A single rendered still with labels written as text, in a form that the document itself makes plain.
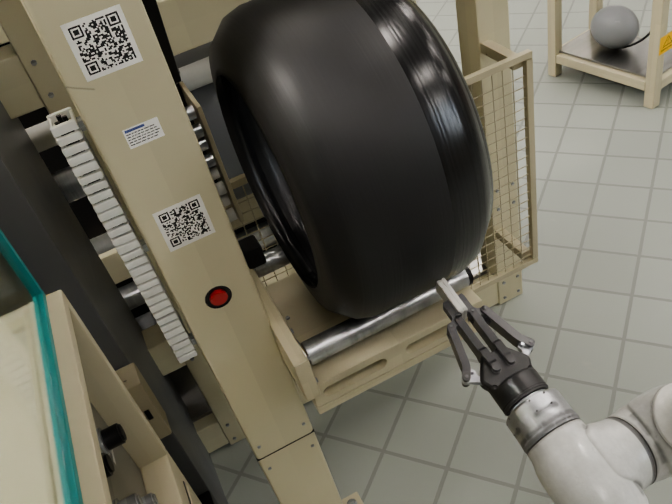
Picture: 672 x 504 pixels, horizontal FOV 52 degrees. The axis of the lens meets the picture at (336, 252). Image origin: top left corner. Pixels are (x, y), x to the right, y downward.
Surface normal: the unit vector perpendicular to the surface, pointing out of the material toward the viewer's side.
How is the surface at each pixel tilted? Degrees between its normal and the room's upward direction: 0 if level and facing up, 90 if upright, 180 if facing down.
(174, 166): 90
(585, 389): 0
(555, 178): 0
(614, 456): 22
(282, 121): 56
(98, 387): 90
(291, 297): 0
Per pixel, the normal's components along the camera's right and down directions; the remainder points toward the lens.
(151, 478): -0.21, -0.74
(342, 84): 0.11, -0.24
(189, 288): 0.42, 0.52
